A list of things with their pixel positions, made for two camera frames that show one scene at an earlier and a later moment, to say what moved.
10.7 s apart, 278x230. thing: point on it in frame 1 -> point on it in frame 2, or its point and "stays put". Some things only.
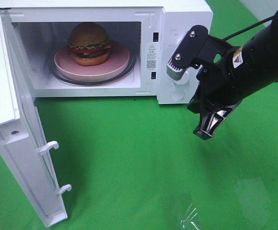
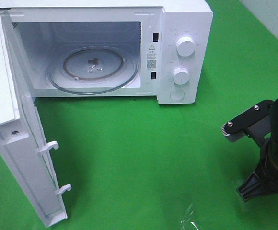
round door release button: (177, 95) stays put
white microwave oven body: (112, 51) stays put
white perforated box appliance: (11, 120) stays put
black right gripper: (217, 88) -> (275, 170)
